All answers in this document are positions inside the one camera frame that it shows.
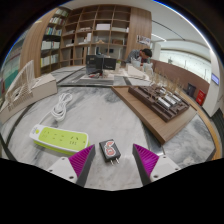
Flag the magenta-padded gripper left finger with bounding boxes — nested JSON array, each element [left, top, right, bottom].
[[46, 143, 97, 188]]

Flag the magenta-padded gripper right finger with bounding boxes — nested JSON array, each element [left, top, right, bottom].
[[132, 143, 181, 187]]

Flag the black charger with red sticker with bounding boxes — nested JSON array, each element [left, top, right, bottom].
[[98, 138, 122, 166]]

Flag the green and white power strip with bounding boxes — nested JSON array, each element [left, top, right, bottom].
[[29, 124, 90, 157]]

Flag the wooden model base board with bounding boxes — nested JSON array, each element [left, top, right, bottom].
[[111, 85, 198, 145]]

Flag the dark brown architectural model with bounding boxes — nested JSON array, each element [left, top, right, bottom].
[[128, 84, 190, 123]]

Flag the red bin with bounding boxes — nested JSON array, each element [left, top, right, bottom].
[[195, 89, 207, 107]]

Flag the dark grey bin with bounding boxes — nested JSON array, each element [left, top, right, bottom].
[[186, 83, 197, 98]]

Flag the white architectural model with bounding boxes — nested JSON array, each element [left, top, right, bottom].
[[0, 59, 58, 124]]

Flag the small white building model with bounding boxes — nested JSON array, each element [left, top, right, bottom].
[[124, 63, 151, 81]]

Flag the black box model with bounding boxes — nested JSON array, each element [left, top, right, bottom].
[[85, 54, 118, 76]]

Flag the person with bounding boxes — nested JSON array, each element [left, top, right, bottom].
[[124, 47, 153, 66]]

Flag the bookshelf with books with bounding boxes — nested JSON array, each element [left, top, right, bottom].
[[0, 7, 71, 101]]

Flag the short ceiling light strip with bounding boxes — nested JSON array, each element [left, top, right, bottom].
[[151, 32, 168, 43]]

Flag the wooden shelf unit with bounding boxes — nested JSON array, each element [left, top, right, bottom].
[[59, 3, 131, 68]]

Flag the long curved ceiling light strip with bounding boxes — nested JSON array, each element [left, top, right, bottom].
[[151, 0, 214, 51]]

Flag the white power strip cable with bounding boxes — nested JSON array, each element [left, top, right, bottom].
[[39, 92, 74, 130]]

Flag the wall screen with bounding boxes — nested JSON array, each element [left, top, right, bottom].
[[210, 73, 221, 86]]

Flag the wall poster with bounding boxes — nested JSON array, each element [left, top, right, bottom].
[[136, 34, 152, 47]]

